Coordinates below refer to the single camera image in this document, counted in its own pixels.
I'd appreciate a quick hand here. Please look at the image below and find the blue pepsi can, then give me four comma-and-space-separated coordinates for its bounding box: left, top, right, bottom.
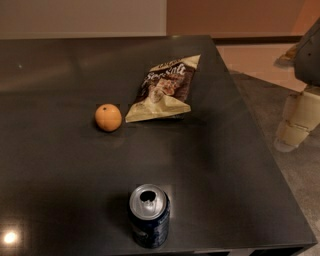
128, 184, 170, 249

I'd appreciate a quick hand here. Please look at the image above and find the orange fruit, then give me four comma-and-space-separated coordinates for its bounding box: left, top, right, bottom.
95, 104, 122, 132

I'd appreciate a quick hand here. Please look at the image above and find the brown cream chip bag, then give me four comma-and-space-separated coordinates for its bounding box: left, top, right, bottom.
125, 55, 200, 123

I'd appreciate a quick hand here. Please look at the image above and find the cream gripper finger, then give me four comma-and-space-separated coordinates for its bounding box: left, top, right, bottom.
274, 86, 320, 152

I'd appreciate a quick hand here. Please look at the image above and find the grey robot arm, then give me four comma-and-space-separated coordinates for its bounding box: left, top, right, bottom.
274, 18, 320, 152

